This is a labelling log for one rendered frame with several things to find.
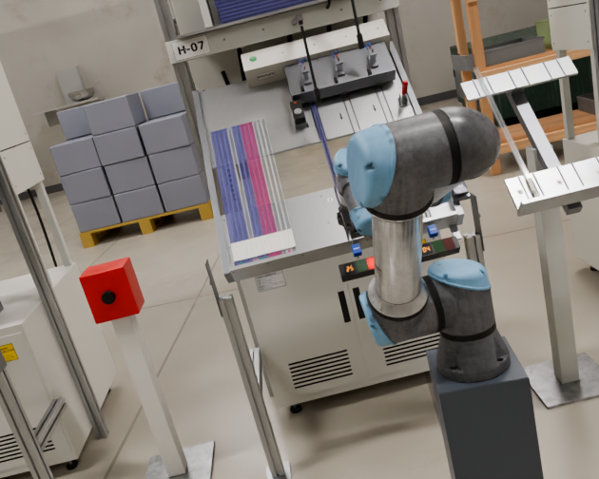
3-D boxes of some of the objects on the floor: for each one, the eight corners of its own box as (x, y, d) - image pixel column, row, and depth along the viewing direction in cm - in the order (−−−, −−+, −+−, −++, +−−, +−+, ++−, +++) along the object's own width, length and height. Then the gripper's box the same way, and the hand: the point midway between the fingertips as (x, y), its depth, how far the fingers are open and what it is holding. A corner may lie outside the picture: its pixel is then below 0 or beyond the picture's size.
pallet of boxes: (223, 197, 631) (189, 78, 595) (213, 218, 552) (172, 83, 515) (110, 223, 640) (70, 108, 604) (84, 248, 561) (35, 118, 525)
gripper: (340, 218, 141) (346, 260, 159) (377, 208, 141) (379, 251, 159) (332, 188, 146) (338, 233, 164) (368, 180, 145) (371, 224, 164)
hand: (356, 231), depth 162 cm, fingers closed
